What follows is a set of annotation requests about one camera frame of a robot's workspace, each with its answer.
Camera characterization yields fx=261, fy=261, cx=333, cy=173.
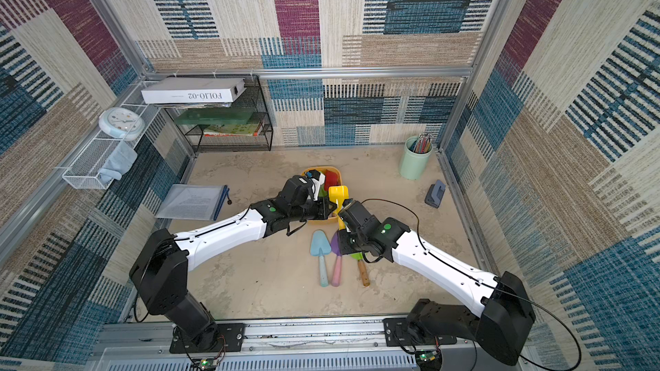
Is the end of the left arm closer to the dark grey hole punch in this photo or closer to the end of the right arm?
the end of the right arm

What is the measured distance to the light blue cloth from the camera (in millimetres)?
663

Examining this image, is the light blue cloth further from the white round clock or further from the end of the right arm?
A: the end of the right arm

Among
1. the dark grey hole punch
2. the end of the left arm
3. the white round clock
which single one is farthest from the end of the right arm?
the white round clock
